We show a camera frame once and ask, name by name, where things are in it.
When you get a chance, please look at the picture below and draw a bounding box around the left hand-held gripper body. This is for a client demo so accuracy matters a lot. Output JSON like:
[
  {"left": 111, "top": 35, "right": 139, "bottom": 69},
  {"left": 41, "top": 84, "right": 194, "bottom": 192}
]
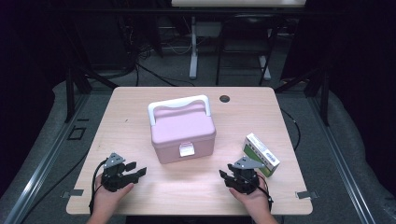
[{"left": 101, "top": 152, "right": 139, "bottom": 193}]

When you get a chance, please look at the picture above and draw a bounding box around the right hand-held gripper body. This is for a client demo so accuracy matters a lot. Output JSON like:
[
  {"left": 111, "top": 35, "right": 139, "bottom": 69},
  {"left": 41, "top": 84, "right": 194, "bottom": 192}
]
[{"left": 226, "top": 156, "right": 265, "bottom": 195}]

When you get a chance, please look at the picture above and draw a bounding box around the white green medicine box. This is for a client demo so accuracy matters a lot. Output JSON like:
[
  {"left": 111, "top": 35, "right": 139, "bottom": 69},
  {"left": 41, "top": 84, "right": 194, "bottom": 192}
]
[{"left": 242, "top": 133, "right": 281, "bottom": 178}]

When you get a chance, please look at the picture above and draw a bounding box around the pink storage box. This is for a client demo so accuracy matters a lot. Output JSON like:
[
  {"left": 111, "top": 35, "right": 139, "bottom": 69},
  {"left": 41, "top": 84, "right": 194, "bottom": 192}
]
[{"left": 147, "top": 94, "right": 218, "bottom": 165}]

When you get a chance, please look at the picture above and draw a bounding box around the person's left hand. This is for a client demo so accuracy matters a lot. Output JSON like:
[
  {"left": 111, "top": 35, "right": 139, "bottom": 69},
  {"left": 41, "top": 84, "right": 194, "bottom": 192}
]
[{"left": 92, "top": 175, "right": 135, "bottom": 216}]

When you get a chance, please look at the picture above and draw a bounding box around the person's right hand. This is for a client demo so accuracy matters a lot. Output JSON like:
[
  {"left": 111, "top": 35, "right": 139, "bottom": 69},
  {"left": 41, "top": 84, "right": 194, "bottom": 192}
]
[{"left": 229, "top": 181, "right": 272, "bottom": 218}]

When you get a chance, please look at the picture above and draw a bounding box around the black metal stand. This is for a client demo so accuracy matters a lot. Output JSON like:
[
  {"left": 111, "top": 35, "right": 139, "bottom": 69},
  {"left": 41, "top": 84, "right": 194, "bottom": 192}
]
[
  {"left": 64, "top": 66, "right": 120, "bottom": 124},
  {"left": 274, "top": 66, "right": 331, "bottom": 127}
]

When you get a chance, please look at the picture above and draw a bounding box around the black computer tower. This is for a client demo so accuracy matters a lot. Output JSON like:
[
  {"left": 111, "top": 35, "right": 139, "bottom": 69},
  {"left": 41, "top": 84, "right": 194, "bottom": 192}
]
[{"left": 88, "top": 15, "right": 134, "bottom": 71}]

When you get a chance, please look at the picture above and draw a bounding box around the white desk leg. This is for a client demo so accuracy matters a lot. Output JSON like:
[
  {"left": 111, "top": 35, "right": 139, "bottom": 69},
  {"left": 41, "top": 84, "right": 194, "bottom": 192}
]
[{"left": 189, "top": 16, "right": 199, "bottom": 80}]

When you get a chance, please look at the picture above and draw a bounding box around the black chair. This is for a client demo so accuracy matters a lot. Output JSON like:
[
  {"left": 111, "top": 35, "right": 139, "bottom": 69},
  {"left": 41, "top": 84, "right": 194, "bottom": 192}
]
[{"left": 215, "top": 13, "right": 278, "bottom": 87}]

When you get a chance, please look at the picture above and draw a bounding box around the white desk top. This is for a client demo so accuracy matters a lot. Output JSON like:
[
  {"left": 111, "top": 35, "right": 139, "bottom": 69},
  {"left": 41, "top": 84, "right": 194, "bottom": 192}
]
[{"left": 171, "top": 0, "right": 307, "bottom": 7}]

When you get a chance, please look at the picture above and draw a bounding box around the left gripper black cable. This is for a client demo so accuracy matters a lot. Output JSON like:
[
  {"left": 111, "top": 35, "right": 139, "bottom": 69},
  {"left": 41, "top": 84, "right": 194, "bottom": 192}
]
[{"left": 89, "top": 159, "right": 108, "bottom": 217}]

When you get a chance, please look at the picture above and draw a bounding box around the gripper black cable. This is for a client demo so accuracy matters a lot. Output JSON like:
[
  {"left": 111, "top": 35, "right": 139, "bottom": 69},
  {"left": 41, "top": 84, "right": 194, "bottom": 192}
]
[
  {"left": 89, "top": 159, "right": 108, "bottom": 217},
  {"left": 256, "top": 173, "right": 275, "bottom": 213}
]

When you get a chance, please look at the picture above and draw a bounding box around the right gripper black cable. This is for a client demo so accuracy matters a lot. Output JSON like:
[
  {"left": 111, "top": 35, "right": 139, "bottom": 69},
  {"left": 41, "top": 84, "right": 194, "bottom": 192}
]
[{"left": 256, "top": 173, "right": 275, "bottom": 213}]

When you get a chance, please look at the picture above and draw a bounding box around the grey metal table bracket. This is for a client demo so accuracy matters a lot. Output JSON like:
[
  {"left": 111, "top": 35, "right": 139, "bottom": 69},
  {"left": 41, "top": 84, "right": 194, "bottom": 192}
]
[
  {"left": 61, "top": 189, "right": 85, "bottom": 199},
  {"left": 295, "top": 189, "right": 319, "bottom": 200}
]

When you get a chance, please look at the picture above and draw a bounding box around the aluminium floor rail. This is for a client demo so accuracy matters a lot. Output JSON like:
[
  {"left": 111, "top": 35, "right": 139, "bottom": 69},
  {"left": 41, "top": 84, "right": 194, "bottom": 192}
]
[
  {"left": 307, "top": 96, "right": 377, "bottom": 224},
  {"left": 3, "top": 92, "right": 92, "bottom": 224}
]

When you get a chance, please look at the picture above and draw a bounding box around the thin black table cable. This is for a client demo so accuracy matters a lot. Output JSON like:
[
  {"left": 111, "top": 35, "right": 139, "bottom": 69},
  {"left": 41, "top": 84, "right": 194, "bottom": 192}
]
[{"left": 279, "top": 107, "right": 302, "bottom": 152}]

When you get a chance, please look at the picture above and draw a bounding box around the black floor cable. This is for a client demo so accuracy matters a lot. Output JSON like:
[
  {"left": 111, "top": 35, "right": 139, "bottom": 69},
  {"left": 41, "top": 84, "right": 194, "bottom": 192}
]
[{"left": 134, "top": 62, "right": 195, "bottom": 88}]

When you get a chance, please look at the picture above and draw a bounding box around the white floor cable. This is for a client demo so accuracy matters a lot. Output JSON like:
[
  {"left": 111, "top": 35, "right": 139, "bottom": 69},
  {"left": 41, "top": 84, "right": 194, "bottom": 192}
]
[{"left": 163, "top": 39, "right": 192, "bottom": 57}]

